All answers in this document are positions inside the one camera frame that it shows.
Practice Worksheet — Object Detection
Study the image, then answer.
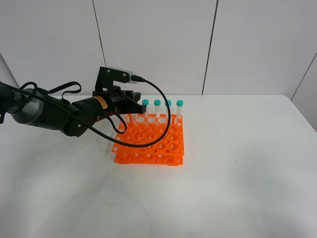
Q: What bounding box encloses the orange test tube rack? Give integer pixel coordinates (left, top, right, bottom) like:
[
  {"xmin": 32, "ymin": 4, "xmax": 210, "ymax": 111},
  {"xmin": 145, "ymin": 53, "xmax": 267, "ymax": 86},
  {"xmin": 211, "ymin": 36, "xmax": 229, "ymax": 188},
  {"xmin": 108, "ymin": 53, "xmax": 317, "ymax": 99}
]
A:
[{"xmin": 112, "ymin": 114, "xmax": 185, "ymax": 166}]

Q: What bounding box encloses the back row tube four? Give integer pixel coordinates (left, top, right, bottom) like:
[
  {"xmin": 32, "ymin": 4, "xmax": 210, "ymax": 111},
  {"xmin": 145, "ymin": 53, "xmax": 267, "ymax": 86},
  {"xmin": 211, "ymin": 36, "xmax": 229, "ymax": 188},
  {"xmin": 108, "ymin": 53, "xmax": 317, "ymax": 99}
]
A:
[{"xmin": 154, "ymin": 99, "xmax": 161, "ymax": 119}]

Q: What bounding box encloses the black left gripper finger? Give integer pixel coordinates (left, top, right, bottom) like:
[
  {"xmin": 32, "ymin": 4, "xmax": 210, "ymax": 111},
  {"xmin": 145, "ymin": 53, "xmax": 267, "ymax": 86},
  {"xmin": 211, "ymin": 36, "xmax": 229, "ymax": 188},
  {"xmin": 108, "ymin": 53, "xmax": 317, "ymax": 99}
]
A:
[
  {"xmin": 124, "ymin": 90, "xmax": 141, "ymax": 101},
  {"xmin": 118, "ymin": 98, "xmax": 146, "ymax": 115}
]

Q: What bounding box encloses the clear handled test tube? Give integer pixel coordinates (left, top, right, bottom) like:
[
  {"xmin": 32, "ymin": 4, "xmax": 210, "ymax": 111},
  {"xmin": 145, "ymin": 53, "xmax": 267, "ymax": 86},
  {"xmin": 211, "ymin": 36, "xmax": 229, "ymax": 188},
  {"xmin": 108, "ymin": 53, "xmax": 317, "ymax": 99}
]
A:
[{"xmin": 131, "ymin": 114, "xmax": 138, "ymax": 125}]

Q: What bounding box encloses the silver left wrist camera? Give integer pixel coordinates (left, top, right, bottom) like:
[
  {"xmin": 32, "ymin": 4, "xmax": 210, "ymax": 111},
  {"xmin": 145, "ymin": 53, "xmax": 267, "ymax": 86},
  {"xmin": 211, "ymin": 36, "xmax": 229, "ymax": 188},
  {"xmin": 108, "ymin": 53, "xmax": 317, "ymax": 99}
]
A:
[{"xmin": 93, "ymin": 66, "xmax": 136, "ymax": 96}]

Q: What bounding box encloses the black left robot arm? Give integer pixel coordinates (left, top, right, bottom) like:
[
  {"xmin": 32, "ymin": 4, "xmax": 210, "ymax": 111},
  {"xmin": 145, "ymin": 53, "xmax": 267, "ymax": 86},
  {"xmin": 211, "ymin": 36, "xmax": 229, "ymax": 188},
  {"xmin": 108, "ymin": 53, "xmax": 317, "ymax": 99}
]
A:
[{"xmin": 0, "ymin": 81, "xmax": 146, "ymax": 137}]

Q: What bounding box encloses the back row tube six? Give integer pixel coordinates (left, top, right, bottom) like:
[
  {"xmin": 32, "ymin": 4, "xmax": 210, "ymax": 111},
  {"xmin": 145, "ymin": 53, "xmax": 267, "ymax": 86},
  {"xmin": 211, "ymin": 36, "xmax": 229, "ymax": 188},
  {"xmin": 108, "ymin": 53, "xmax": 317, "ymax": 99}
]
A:
[{"xmin": 176, "ymin": 100, "xmax": 183, "ymax": 119}]

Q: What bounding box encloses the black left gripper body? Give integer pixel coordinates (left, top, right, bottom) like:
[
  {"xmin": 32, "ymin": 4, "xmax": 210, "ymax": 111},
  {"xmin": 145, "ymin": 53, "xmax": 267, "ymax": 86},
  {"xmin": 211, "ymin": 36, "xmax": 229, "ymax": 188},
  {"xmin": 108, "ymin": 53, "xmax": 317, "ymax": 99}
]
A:
[{"xmin": 74, "ymin": 86, "xmax": 129, "ymax": 119}]

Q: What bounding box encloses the back row tube three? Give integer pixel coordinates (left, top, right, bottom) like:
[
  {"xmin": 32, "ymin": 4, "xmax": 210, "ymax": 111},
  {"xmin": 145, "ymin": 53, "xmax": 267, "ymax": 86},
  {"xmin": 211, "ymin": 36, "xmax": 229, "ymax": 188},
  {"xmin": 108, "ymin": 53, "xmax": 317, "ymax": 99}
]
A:
[{"xmin": 142, "ymin": 99, "xmax": 149, "ymax": 118}]

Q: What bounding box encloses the black left camera cable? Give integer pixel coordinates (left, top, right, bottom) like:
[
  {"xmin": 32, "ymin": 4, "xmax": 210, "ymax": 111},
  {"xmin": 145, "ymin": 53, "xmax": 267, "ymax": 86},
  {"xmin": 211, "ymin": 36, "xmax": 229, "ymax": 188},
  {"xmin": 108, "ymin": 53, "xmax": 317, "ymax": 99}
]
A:
[{"xmin": 0, "ymin": 76, "xmax": 172, "ymax": 148}]

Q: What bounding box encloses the back row tube five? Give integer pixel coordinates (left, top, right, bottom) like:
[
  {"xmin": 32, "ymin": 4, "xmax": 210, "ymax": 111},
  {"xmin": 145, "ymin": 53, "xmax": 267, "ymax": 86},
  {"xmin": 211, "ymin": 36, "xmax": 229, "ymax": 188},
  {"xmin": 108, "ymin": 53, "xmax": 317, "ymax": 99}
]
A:
[{"xmin": 164, "ymin": 100, "xmax": 172, "ymax": 119}]

